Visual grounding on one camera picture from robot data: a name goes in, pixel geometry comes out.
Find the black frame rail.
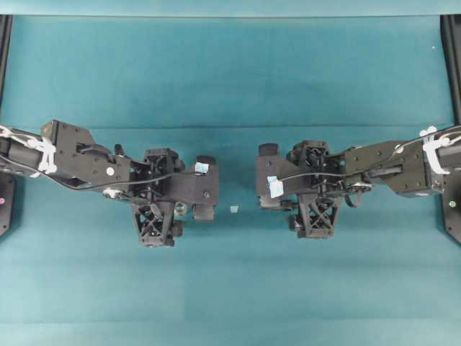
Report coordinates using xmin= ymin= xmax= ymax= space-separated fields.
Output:
xmin=0 ymin=14 xmax=14 ymax=105
xmin=440 ymin=14 xmax=460 ymax=125

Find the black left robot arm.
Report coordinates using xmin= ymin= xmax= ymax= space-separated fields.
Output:
xmin=1 ymin=120 xmax=184 ymax=247

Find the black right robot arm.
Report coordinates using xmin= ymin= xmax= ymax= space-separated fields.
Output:
xmin=276 ymin=126 xmax=460 ymax=239

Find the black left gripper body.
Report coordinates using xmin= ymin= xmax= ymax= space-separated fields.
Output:
xmin=122 ymin=158 xmax=181 ymax=208

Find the black left frame rail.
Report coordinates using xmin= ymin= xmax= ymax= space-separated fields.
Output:
xmin=0 ymin=14 xmax=14 ymax=105

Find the teal table cloth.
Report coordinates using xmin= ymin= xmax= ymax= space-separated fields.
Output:
xmin=1 ymin=16 xmax=460 ymax=345

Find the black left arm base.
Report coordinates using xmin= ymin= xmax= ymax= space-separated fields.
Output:
xmin=0 ymin=172 xmax=17 ymax=237

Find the black right frame rail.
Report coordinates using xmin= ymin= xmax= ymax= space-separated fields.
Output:
xmin=440 ymin=14 xmax=460 ymax=125

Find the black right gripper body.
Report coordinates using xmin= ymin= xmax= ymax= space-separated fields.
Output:
xmin=295 ymin=153 xmax=355 ymax=199

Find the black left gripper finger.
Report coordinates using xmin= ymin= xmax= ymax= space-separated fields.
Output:
xmin=144 ymin=148 xmax=185 ymax=172
xmin=132 ymin=202 xmax=184 ymax=247

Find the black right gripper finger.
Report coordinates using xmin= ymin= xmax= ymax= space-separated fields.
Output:
xmin=289 ymin=196 xmax=341 ymax=239
xmin=286 ymin=140 xmax=328 ymax=162

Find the black right camera cable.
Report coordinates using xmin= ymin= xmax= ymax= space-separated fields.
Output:
xmin=277 ymin=135 xmax=461 ymax=183

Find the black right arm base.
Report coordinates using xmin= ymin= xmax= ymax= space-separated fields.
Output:
xmin=442 ymin=172 xmax=461 ymax=244

